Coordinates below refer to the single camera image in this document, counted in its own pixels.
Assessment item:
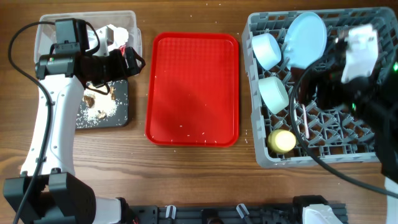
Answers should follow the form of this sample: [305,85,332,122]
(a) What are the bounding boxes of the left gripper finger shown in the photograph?
[85,82,111,95]
[124,47,146,76]

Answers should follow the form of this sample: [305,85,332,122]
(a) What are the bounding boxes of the brown food scraps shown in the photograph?
[76,81,125,125]

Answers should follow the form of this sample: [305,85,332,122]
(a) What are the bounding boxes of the white napkin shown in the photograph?
[88,24,129,52]

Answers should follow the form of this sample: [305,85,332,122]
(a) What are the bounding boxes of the white plastic fork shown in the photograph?
[301,104,310,139]

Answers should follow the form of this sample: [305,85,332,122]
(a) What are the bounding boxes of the green bowl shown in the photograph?
[259,77,289,114]

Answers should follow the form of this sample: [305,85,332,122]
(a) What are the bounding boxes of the large light blue plate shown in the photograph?
[283,12,327,70]

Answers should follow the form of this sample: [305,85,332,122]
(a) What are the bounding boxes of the yellow plastic cup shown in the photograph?
[267,129,297,154]

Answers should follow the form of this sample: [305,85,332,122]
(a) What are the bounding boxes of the small light blue bowl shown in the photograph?
[252,33,282,70]

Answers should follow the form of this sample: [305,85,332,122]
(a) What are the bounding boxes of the red snack wrapper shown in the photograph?
[119,45,126,55]

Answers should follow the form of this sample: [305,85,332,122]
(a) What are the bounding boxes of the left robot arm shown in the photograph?
[3,18,146,223]

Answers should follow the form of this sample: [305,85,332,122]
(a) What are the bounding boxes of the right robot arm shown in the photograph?
[292,51,397,223]

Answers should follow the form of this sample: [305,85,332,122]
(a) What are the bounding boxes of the grey dishwasher rack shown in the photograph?
[242,7,397,168]

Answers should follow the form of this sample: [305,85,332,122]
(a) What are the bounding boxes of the black plastic tray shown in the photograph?
[74,77,129,129]

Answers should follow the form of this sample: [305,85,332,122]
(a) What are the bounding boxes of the red serving tray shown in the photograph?
[145,32,239,147]

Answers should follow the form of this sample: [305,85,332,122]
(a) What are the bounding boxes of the clear plastic bin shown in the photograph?
[34,10,142,63]

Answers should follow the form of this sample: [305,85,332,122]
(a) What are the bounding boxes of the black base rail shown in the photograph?
[71,203,348,224]

